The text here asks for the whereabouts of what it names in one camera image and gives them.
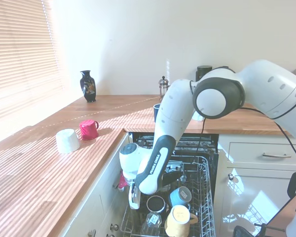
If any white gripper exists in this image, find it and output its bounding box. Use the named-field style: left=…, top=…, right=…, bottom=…
left=128, top=184, right=142, bottom=210

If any navy mug with white print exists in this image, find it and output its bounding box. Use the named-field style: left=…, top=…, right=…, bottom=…
left=146, top=195, right=166, bottom=213

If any light blue mug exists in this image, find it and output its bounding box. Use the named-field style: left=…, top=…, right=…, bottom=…
left=168, top=186, right=193, bottom=207

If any yellow mug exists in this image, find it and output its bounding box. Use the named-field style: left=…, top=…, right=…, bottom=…
left=164, top=204, right=199, bottom=237

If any grey dishwasher upper rack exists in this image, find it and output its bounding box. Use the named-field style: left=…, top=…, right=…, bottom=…
left=132, top=134, right=219, bottom=155

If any red mug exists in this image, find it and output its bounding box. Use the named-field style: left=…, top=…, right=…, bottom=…
left=78, top=119, right=100, bottom=141

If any dishwasher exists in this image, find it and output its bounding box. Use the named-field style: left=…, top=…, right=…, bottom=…
left=128, top=132, right=220, bottom=237

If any plain navy blue mug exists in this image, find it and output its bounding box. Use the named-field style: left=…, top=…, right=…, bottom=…
left=153, top=103, right=162, bottom=123

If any clear drinking glass with label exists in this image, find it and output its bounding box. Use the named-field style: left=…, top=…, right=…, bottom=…
left=140, top=212, right=163, bottom=237

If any white cabinet under window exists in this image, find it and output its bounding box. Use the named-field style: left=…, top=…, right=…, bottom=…
left=59, top=133, right=134, bottom=237

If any glass French press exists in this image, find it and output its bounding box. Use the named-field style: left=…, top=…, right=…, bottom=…
left=158, top=76, right=173, bottom=101

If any black vase with gold pattern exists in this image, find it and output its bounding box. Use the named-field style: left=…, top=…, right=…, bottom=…
left=79, top=70, right=97, bottom=103

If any white cabinet with drawer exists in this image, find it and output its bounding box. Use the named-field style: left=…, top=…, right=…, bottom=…
left=218, top=134, right=296, bottom=237

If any black shaker bottle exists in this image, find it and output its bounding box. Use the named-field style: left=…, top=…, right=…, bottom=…
left=196, top=65, right=213, bottom=82

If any beige window blind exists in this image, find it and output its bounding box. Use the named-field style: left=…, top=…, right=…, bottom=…
left=0, top=0, right=65, bottom=146

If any wire dishwasher rack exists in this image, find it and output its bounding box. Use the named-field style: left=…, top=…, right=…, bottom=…
left=120, top=154, right=217, bottom=237

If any metal drawer handle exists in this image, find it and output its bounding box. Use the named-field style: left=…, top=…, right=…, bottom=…
left=262, top=152, right=292, bottom=158

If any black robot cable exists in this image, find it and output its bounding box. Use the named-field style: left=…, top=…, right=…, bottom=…
left=189, top=65, right=296, bottom=166

